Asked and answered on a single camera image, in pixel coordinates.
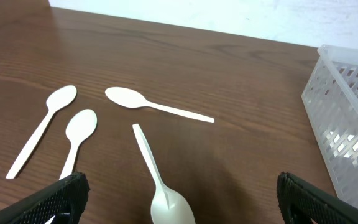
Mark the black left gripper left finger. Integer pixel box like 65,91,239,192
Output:
0,172,90,224

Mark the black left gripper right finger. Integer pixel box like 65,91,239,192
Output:
277,172,358,224

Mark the white plastic spoon near gripper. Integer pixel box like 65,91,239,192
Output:
132,124,196,224

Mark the white plastic spoon far left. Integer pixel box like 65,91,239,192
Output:
6,85,77,179

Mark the clear plastic basket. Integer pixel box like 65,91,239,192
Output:
301,45,358,208

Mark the white plastic spoon top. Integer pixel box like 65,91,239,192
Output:
105,86,214,123

